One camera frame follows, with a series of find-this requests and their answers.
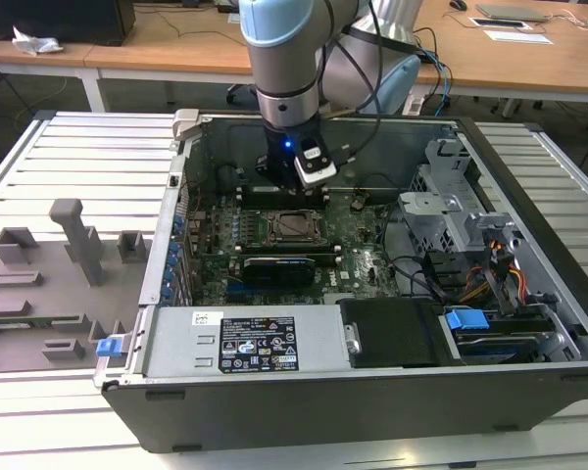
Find white framed tablet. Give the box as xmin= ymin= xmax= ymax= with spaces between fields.
xmin=468 ymin=17 xmax=529 ymax=31

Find grey parts rack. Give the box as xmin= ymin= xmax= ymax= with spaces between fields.
xmin=0 ymin=198 xmax=152 ymax=377

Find black plastic shroud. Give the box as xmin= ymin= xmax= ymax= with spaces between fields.
xmin=340 ymin=298 xmax=447 ymax=369

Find white blue paper sheet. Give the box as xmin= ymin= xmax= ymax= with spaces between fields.
xmin=483 ymin=28 xmax=554 ymax=46

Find black wire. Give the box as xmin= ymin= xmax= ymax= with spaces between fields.
xmin=379 ymin=205 xmax=452 ymax=300

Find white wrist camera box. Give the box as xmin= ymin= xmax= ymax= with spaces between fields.
xmin=293 ymin=138 xmax=338 ymax=189

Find black open PC case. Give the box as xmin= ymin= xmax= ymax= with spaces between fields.
xmin=93 ymin=110 xmax=588 ymax=454

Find silver square CPU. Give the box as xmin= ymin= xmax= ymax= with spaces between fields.
xmin=275 ymin=214 xmax=309 ymax=237

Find yellow red wire bundle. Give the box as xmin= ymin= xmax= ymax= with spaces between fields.
xmin=458 ymin=238 xmax=529 ymax=304

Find wooden top office desk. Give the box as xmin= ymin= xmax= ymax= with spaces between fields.
xmin=414 ymin=0 xmax=588 ymax=118
xmin=0 ymin=37 xmax=99 ymax=113
xmin=85 ymin=2 xmax=256 ymax=85

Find black camera cable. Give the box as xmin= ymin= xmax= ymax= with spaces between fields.
xmin=321 ymin=0 xmax=389 ymax=168

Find green RAM stick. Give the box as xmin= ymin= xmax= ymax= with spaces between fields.
xmin=0 ymin=315 xmax=83 ymax=328

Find metal socket cover frame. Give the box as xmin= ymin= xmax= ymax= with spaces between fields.
xmin=267 ymin=211 xmax=324 ymax=245

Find grey laptop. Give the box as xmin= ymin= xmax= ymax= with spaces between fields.
xmin=475 ymin=3 xmax=551 ymax=24

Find grey case release handle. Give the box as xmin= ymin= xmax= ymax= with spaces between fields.
xmin=171 ymin=109 xmax=201 ymax=144

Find blue expansion slot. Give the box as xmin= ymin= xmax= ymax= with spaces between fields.
xmin=224 ymin=283 xmax=257 ymax=303

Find black computer box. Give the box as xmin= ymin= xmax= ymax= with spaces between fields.
xmin=0 ymin=0 xmax=137 ymax=48

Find crumpled white paper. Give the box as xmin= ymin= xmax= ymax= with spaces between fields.
xmin=11 ymin=24 xmax=65 ymax=57

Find black CPU socket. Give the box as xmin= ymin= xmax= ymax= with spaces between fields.
xmin=259 ymin=208 xmax=330 ymax=247

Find black hard disk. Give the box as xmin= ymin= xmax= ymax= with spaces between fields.
xmin=453 ymin=330 xmax=555 ymax=363

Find green motherboard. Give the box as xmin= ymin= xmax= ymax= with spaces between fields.
xmin=183 ymin=185 xmax=408 ymax=307

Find black RAM slot white clips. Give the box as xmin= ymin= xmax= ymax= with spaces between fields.
xmin=235 ymin=194 xmax=330 ymax=210
xmin=235 ymin=184 xmax=330 ymax=197
xmin=234 ymin=243 xmax=344 ymax=256
xmin=237 ymin=252 xmax=347 ymax=266

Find silver power supply with label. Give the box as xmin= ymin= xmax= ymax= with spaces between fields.
xmin=141 ymin=305 xmax=350 ymax=379

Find black chair base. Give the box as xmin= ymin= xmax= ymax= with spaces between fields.
xmin=224 ymin=82 xmax=257 ymax=107

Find blue disk carrier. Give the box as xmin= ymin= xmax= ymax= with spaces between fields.
xmin=447 ymin=307 xmax=490 ymax=335

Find blue cable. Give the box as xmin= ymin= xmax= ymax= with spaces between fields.
xmin=419 ymin=47 xmax=456 ymax=118

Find silver metal drive cage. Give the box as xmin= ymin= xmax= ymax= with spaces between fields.
xmin=396 ymin=136 xmax=525 ymax=268

